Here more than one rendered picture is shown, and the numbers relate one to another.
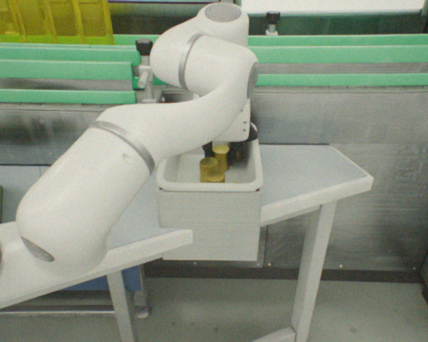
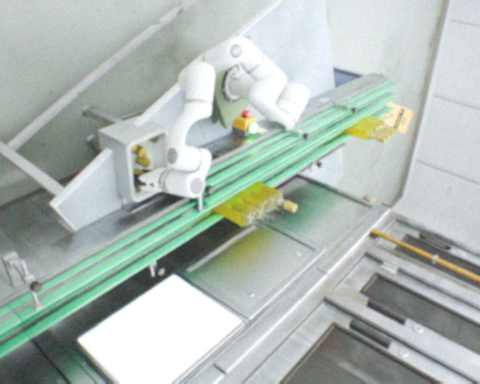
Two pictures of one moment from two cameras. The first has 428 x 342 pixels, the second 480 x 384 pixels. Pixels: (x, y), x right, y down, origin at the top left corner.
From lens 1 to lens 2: 1.00 m
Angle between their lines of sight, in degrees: 42
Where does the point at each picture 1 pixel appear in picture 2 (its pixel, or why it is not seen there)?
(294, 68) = (132, 243)
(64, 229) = (202, 65)
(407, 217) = not seen: outside the picture
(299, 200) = (92, 168)
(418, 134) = (32, 259)
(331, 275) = not seen: outside the picture
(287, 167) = (99, 194)
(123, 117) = (206, 108)
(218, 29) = (194, 174)
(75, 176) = (208, 81)
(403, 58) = (80, 277)
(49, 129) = (214, 153)
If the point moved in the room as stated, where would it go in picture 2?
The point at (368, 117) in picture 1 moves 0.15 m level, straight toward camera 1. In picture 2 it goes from (70, 248) to (78, 204)
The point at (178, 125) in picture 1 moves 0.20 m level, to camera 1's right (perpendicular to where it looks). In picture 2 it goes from (189, 115) to (134, 138)
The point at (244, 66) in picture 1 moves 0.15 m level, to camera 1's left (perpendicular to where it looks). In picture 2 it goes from (181, 151) to (217, 134)
